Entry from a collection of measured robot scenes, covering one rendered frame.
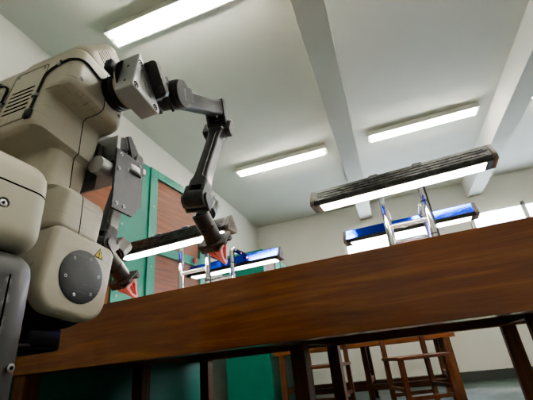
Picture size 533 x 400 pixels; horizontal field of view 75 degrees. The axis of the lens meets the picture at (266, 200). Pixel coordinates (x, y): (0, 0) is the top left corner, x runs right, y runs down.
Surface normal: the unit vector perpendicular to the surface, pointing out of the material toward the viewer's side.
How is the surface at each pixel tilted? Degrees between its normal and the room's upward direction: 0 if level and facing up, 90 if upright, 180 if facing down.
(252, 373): 90
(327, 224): 90
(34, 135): 172
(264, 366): 90
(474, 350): 90
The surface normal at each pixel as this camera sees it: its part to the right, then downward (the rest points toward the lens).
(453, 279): -0.41, -0.35
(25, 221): 0.94, -0.22
